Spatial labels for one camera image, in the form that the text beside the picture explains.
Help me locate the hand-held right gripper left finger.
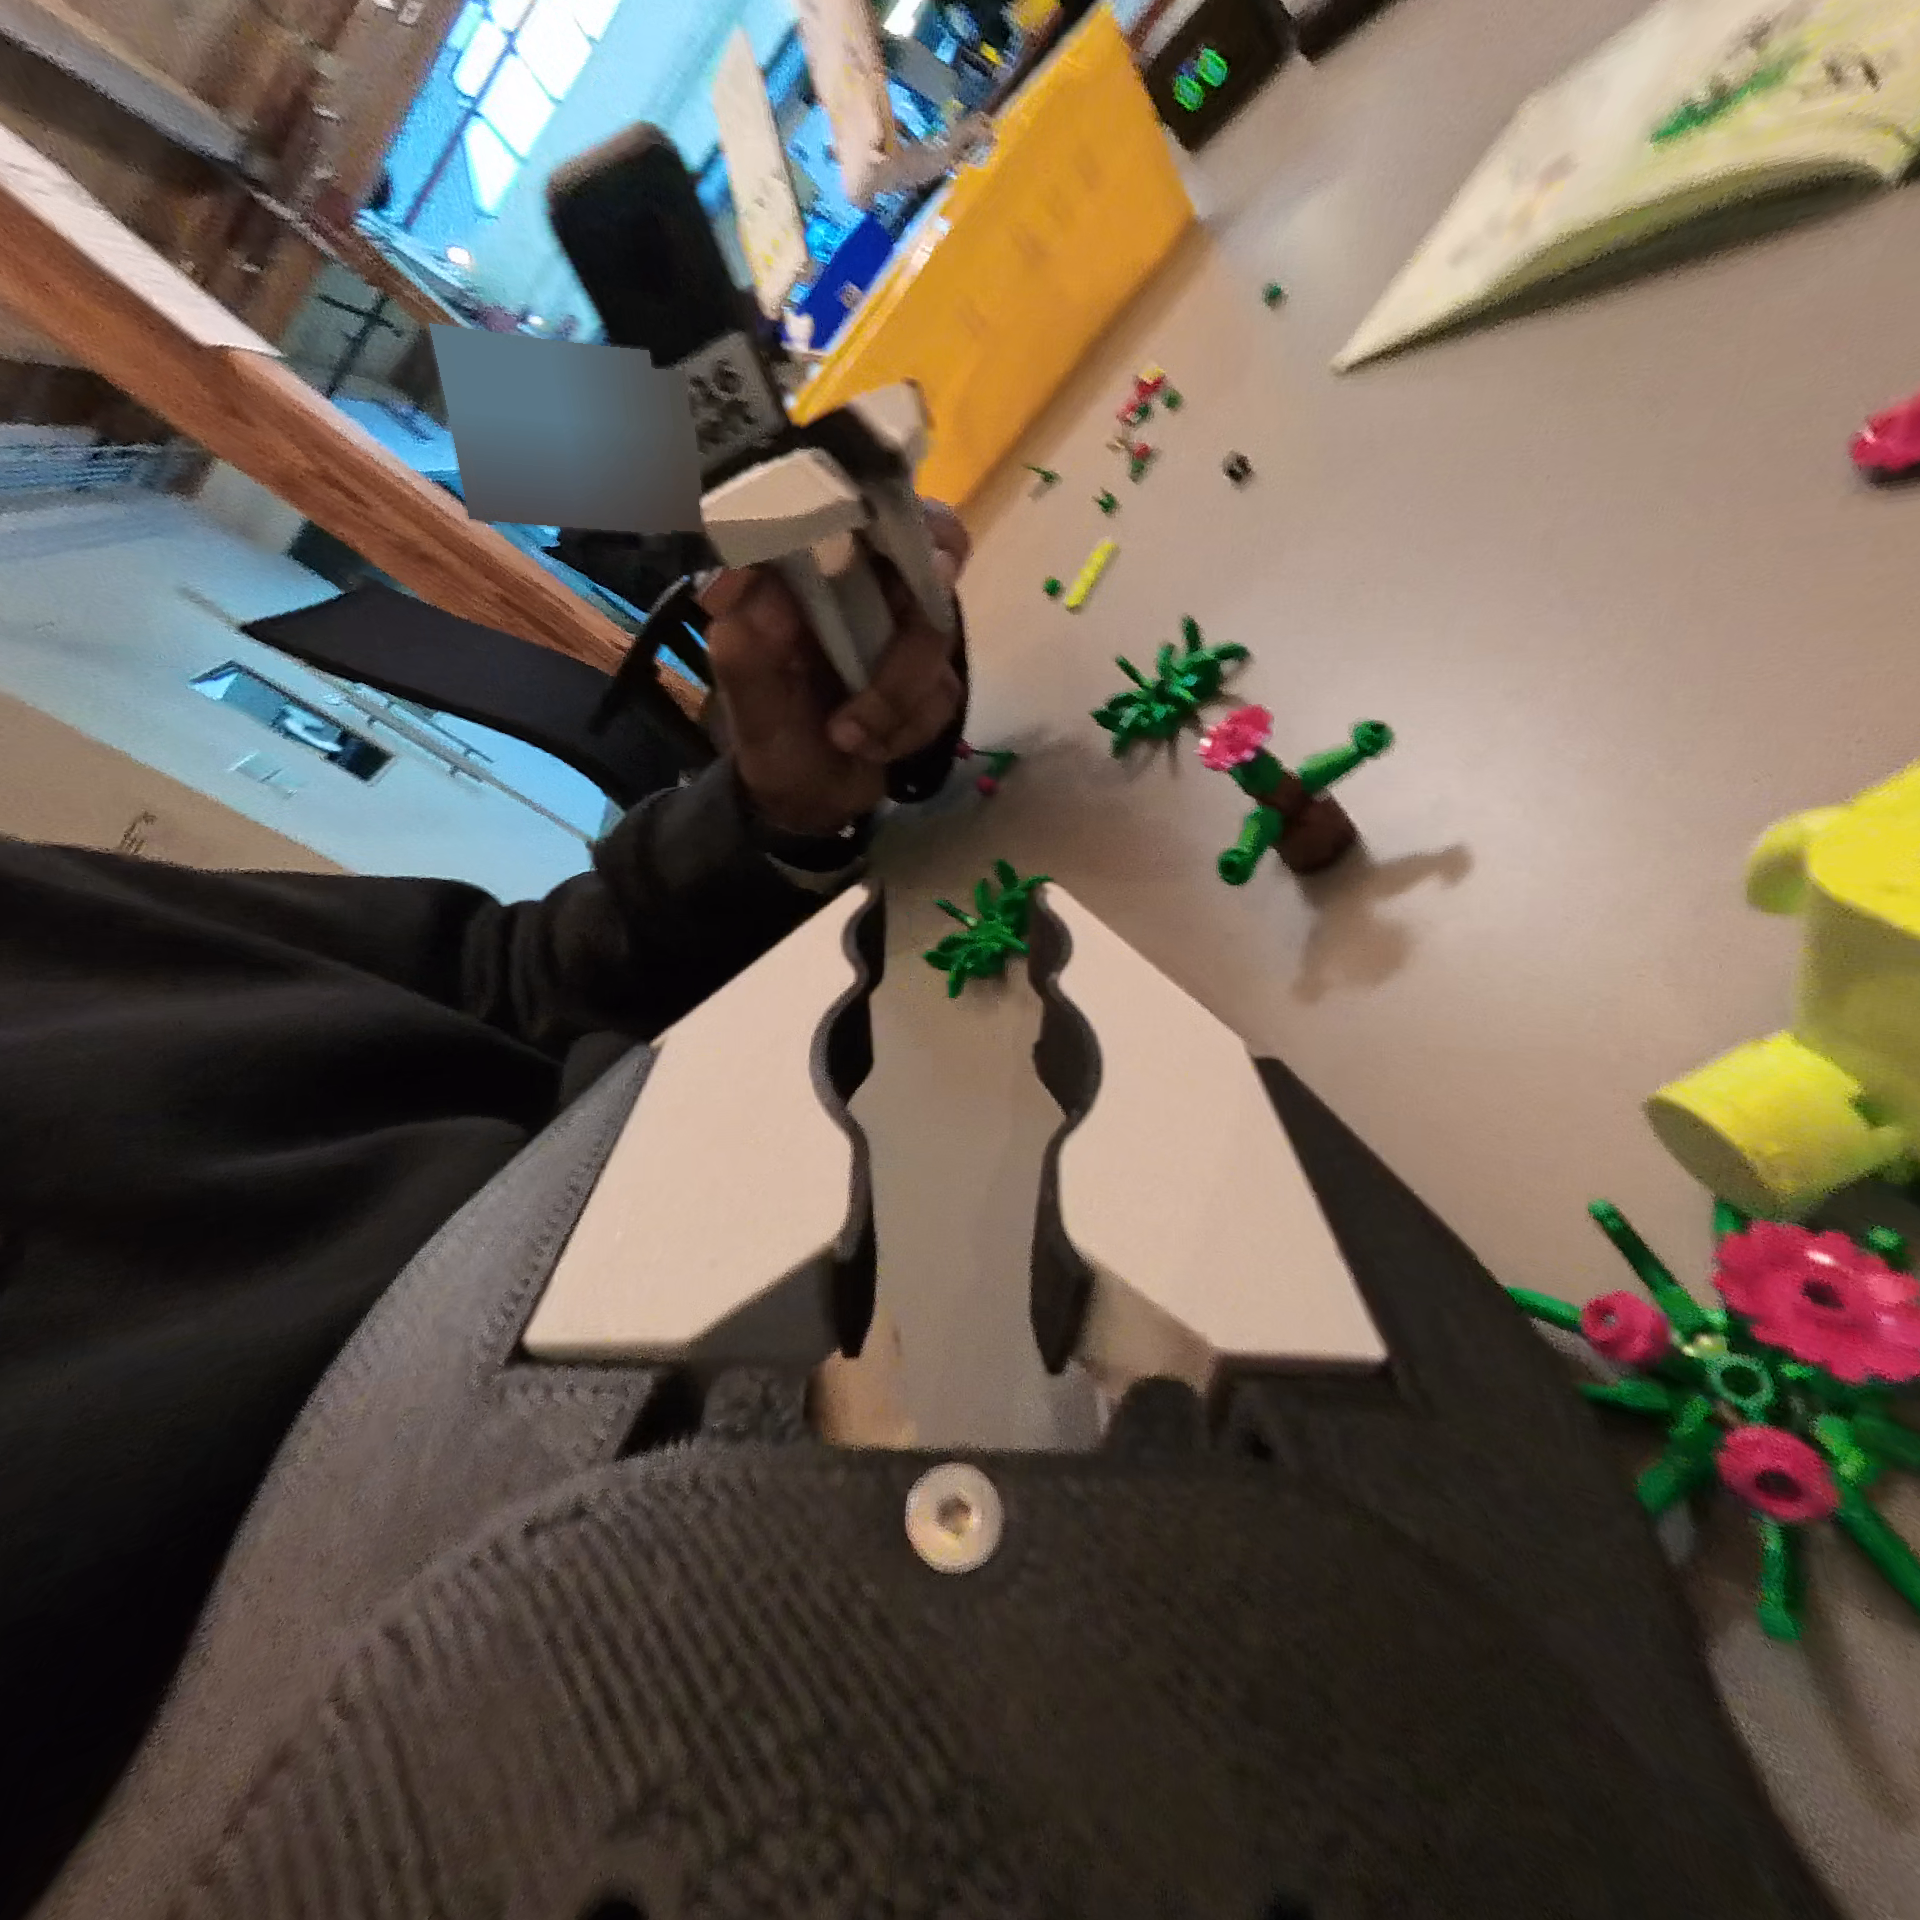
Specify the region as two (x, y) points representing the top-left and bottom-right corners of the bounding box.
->
(518, 883), (889, 1398)

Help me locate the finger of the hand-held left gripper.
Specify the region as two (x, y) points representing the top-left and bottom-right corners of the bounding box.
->
(697, 444), (877, 576)
(846, 378), (937, 475)

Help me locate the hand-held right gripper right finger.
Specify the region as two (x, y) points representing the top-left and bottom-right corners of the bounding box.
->
(1028, 883), (1394, 1380)

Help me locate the green toy leaf piece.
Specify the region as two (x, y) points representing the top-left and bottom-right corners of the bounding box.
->
(1090, 612), (1253, 759)
(919, 859), (1054, 1002)

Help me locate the person's left forearm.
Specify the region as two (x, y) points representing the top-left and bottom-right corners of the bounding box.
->
(449, 751), (879, 1057)

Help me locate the person's left hand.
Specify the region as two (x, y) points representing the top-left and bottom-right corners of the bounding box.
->
(694, 503), (978, 838)

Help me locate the large yellow bin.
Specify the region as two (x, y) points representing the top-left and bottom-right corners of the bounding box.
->
(786, 7), (1202, 516)

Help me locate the wooden desk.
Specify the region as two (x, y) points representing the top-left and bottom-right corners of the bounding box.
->
(0, 127), (708, 714)

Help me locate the brown pot toy cactus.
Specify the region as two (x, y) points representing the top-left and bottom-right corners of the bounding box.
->
(1194, 702), (1398, 888)

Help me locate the black box with green display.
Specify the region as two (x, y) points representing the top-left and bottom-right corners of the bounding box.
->
(1141, 0), (1295, 152)

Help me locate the green plant with pink flowers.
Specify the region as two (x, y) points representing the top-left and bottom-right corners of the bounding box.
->
(1503, 1196), (1920, 1647)

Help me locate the lime toy flower pot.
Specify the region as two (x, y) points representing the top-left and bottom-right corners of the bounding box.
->
(1644, 763), (1920, 1222)

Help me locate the toy instruction booklet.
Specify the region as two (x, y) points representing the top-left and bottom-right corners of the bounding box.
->
(1329, 0), (1920, 378)

